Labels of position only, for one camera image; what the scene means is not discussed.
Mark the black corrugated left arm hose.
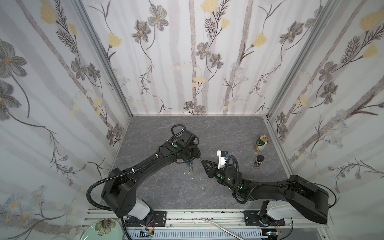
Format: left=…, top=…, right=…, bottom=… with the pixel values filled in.
left=86, top=155, right=160, bottom=211

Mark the small dark spice bottle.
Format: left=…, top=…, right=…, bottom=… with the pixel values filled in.
left=254, top=155, right=265, bottom=168

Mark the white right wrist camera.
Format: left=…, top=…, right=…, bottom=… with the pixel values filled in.
left=217, top=151, right=230, bottom=169

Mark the white slotted cable duct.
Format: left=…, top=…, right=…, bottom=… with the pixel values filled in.
left=128, top=229, right=269, bottom=240

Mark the green beer can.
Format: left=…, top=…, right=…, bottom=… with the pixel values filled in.
left=255, top=135, right=269, bottom=152

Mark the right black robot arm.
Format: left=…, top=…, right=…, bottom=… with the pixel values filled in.
left=201, top=160, right=329, bottom=224

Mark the green floral plate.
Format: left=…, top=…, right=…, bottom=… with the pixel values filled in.
left=81, top=219, right=124, bottom=240

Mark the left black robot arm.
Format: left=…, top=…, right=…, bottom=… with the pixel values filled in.
left=101, top=130, right=201, bottom=225

